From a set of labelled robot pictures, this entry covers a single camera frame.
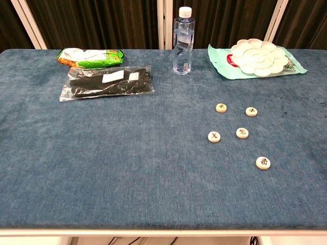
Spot blue felt table cover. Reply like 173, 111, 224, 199
0, 48, 327, 230

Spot clear plastic water bottle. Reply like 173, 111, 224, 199
173, 6, 196, 76

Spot teal snack package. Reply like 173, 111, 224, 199
207, 43, 308, 81

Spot bagged black gloves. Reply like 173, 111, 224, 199
59, 65, 156, 102

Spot green snack bag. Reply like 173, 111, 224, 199
56, 47, 126, 69

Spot white table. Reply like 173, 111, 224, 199
0, 228, 327, 245

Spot white flower-shaped paint palette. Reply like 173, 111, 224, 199
230, 38, 289, 77

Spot black pleated curtain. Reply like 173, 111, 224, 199
0, 0, 35, 53
272, 0, 327, 51
25, 0, 159, 51
173, 0, 279, 50

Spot white metal frame post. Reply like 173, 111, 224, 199
165, 0, 175, 51
156, 0, 166, 51
263, 0, 291, 43
10, 0, 49, 51

